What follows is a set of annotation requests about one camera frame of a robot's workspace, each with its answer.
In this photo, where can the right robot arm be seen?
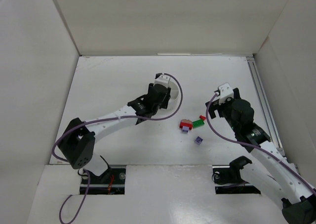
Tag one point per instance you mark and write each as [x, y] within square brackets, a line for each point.
[282, 184]

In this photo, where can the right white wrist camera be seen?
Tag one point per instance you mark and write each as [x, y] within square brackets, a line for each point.
[224, 93]

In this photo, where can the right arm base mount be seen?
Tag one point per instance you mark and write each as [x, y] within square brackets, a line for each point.
[227, 178]

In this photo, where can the red pink lego figure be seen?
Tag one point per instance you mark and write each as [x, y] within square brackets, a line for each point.
[185, 126]

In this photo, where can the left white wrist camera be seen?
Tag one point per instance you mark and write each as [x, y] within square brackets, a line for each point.
[162, 79]

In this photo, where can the green lego plate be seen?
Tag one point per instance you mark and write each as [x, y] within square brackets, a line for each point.
[198, 123]

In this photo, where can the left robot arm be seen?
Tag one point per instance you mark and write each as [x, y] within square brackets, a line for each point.
[79, 138]

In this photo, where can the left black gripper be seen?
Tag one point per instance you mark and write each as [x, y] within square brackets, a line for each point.
[167, 98]

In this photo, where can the aluminium rail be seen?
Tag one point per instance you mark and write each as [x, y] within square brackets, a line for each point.
[269, 120]

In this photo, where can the white round divided container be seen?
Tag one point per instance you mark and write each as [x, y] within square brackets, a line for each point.
[174, 93]

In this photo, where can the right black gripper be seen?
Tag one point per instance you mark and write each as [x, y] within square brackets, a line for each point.
[215, 109]

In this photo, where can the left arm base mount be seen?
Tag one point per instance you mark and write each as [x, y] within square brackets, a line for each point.
[114, 184]

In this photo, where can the purple lego brick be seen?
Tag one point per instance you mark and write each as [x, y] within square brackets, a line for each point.
[198, 140]

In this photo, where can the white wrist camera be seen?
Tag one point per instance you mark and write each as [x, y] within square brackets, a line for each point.
[224, 93]
[162, 79]

